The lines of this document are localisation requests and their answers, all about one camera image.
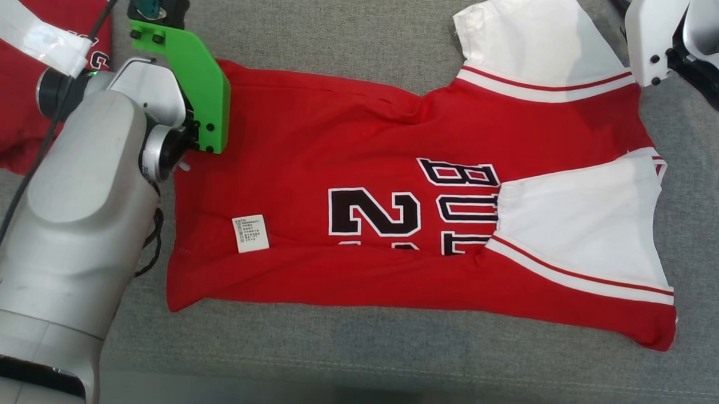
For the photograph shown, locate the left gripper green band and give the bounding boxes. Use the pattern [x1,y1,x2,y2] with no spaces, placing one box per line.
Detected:
[125,19,234,163]

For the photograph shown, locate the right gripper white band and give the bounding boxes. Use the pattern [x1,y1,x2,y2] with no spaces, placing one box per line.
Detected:
[622,0,719,115]

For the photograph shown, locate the red jersey with care label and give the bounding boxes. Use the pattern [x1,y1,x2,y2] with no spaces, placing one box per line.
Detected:
[165,0,689,353]

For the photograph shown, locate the red jersey with white sleeves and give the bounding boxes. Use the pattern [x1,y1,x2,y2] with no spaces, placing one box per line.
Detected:
[0,0,115,179]

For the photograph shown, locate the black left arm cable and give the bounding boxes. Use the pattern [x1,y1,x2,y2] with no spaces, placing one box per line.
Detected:
[133,182,167,280]

